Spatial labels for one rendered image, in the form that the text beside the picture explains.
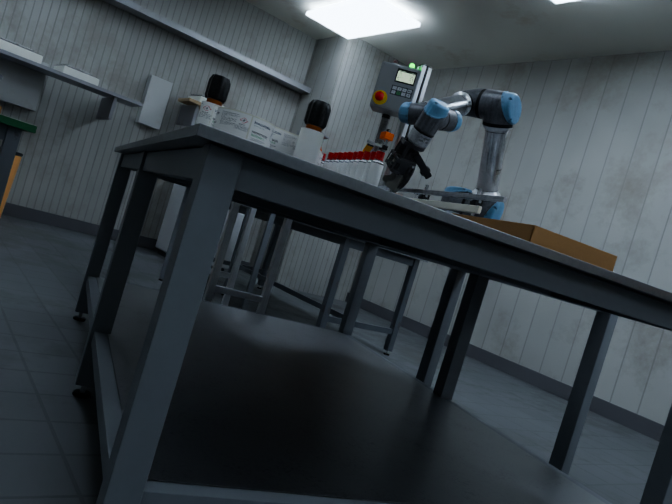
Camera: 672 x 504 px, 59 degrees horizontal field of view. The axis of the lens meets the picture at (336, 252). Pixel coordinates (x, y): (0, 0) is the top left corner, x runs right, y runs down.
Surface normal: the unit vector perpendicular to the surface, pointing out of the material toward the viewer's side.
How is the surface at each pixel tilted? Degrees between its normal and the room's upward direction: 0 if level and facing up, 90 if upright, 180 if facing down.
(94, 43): 90
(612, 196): 90
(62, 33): 90
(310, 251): 90
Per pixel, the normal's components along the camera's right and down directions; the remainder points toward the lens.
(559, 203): -0.77, -0.22
